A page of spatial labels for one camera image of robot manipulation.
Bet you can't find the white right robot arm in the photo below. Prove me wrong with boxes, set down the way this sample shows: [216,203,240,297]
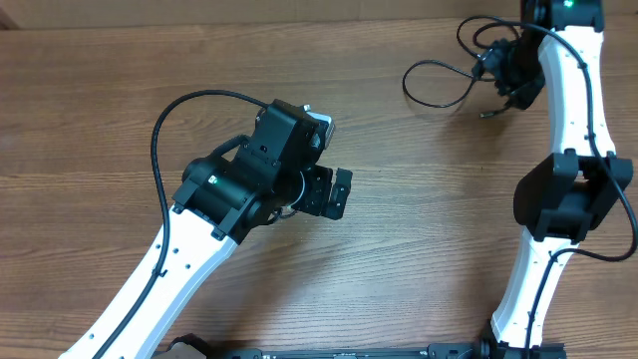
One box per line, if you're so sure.
[474,1,637,358]

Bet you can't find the black USB cable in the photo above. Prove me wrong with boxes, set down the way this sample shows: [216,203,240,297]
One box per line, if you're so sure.
[402,15,522,120]

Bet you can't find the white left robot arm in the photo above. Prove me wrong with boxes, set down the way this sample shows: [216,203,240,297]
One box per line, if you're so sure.
[62,100,352,358]

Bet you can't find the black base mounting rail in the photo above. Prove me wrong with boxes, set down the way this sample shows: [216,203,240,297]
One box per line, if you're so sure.
[163,333,567,359]

